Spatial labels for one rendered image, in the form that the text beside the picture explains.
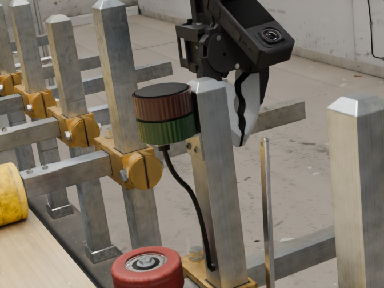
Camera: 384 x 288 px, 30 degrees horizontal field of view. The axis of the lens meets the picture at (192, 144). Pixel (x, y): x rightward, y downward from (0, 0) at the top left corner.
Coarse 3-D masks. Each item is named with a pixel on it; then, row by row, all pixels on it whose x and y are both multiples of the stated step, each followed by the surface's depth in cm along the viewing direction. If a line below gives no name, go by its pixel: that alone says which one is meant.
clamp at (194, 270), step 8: (184, 256) 89; (184, 264) 87; (192, 264) 86; (200, 264) 86; (184, 272) 86; (192, 272) 85; (200, 272) 84; (192, 280) 84; (200, 280) 83; (248, 280) 81
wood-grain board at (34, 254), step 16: (16, 224) 97; (32, 224) 97; (0, 240) 93; (16, 240) 92; (32, 240) 92; (48, 240) 91; (0, 256) 88; (16, 256) 88; (32, 256) 87; (48, 256) 87; (64, 256) 86; (0, 272) 84; (16, 272) 84; (32, 272) 83; (48, 272) 83; (64, 272) 82; (80, 272) 82
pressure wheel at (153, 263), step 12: (132, 252) 83; (144, 252) 83; (156, 252) 83; (168, 252) 82; (120, 264) 81; (132, 264) 81; (144, 264) 80; (156, 264) 81; (168, 264) 79; (180, 264) 80; (120, 276) 78; (132, 276) 78; (144, 276) 77; (156, 276) 77; (168, 276) 78; (180, 276) 80
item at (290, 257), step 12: (324, 228) 93; (300, 240) 91; (312, 240) 91; (324, 240) 90; (264, 252) 89; (276, 252) 89; (288, 252) 88; (300, 252) 89; (312, 252) 90; (324, 252) 91; (252, 264) 87; (264, 264) 87; (276, 264) 88; (288, 264) 88; (300, 264) 89; (312, 264) 90; (252, 276) 86; (264, 276) 87; (276, 276) 88
